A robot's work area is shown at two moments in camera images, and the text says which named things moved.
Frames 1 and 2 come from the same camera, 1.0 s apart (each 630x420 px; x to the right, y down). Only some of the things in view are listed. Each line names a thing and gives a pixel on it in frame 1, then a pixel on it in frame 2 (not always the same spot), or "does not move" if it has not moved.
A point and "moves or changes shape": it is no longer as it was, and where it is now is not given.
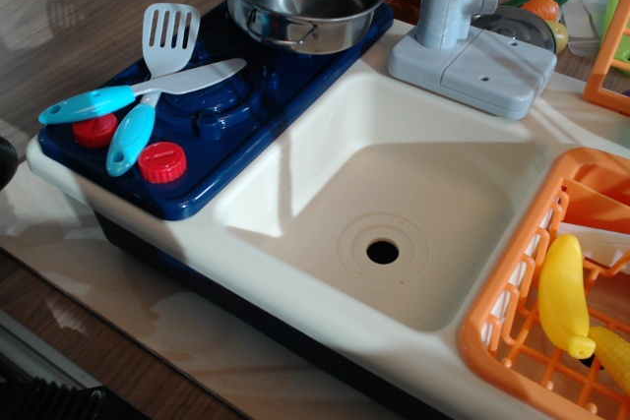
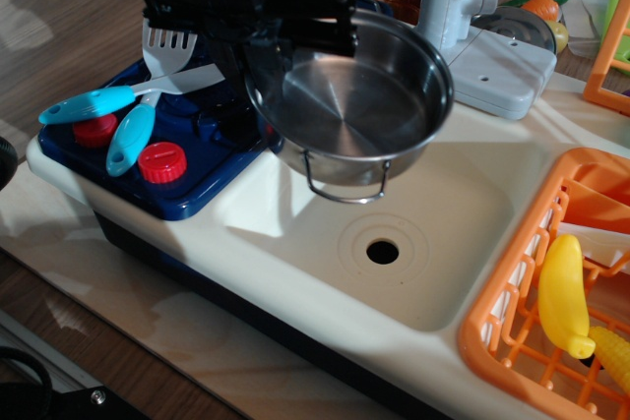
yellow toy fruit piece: [560, 34] does not move
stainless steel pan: [313, 0] moves or changes shape
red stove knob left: [95, 133] does not move
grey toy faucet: [499, 73] does not move
